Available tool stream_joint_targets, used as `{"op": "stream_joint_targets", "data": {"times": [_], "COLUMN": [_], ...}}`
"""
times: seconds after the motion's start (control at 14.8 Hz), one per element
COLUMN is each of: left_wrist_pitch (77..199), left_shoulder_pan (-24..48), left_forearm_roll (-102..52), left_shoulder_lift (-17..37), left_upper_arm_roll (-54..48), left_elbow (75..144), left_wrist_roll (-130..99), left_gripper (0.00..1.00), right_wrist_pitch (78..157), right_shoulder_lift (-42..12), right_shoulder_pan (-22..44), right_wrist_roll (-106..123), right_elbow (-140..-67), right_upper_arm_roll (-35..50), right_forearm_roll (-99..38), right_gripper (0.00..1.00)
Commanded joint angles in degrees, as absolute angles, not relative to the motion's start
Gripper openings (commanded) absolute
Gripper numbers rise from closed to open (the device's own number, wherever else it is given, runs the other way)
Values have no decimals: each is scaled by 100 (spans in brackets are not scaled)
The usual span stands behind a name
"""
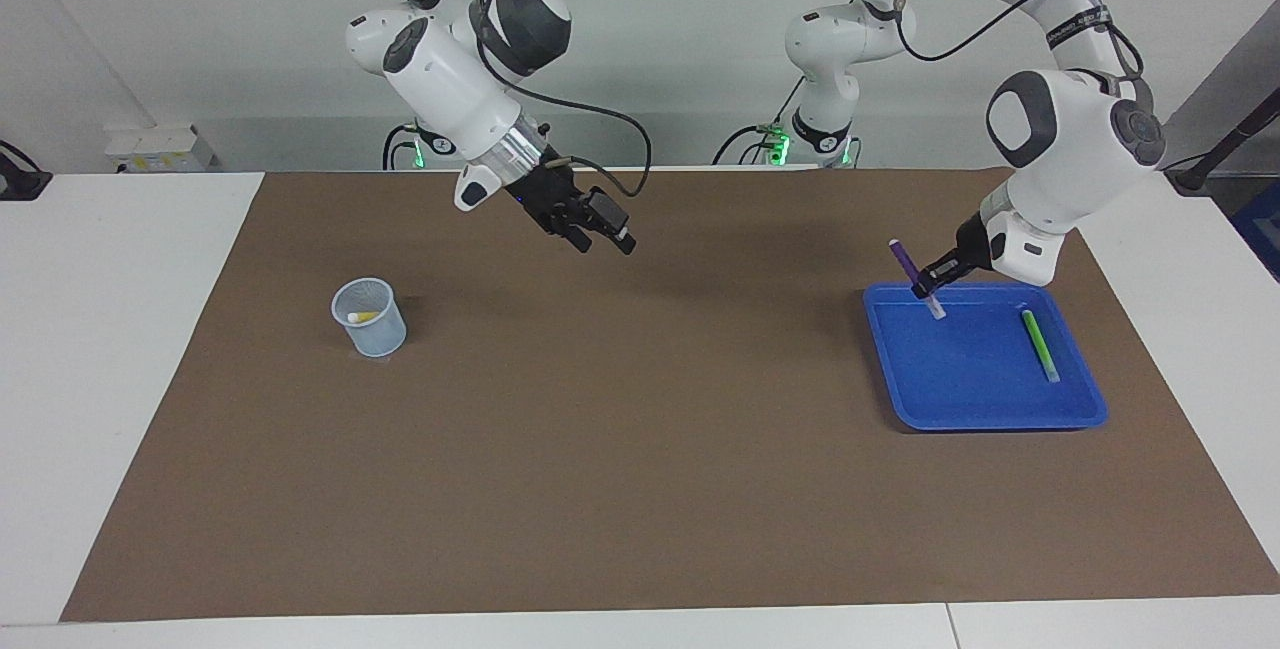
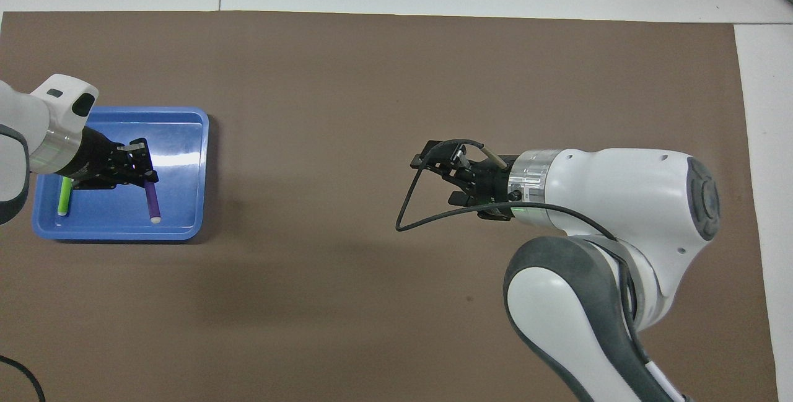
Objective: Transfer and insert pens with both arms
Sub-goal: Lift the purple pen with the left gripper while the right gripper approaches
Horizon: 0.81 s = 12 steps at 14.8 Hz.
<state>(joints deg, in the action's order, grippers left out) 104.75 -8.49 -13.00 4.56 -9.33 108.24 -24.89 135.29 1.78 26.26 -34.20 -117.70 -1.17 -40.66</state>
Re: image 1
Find black base cable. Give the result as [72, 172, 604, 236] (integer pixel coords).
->
[712, 77, 806, 167]
[383, 122, 421, 171]

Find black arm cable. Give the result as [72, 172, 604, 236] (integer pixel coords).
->
[320, 0, 653, 198]
[895, 0, 1146, 80]

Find light blue plastic cup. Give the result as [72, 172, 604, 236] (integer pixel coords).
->
[331, 277, 408, 359]

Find white power box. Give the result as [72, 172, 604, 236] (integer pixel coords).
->
[105, 124, 216, 173]

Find black stand pole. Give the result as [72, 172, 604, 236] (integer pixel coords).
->
[1165, 89, 1280, 195]

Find blue plastic tray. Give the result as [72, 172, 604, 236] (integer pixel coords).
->
[862, 281, 1109, 432]

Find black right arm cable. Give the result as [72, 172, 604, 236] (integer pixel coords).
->
[320, 0, 653, 198]

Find purple pen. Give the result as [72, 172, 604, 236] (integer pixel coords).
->
[888, 238, 947, 321]

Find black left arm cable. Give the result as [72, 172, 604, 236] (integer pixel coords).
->
[895, 0, 1146, 80]

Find brown table mat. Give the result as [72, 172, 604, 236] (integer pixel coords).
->
[60, 167, 1280, 623]

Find black table clamp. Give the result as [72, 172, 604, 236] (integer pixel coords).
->
[0, 139, 53, 202]

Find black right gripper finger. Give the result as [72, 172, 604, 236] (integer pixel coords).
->
[583, 187, 638, 257]
[545, 209, 594, 254]

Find dark blue box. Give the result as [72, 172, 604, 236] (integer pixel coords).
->
[1230, 179, 1280, 282]

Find green pen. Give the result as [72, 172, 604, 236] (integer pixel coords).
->
[1018, 305, 1062, 385]

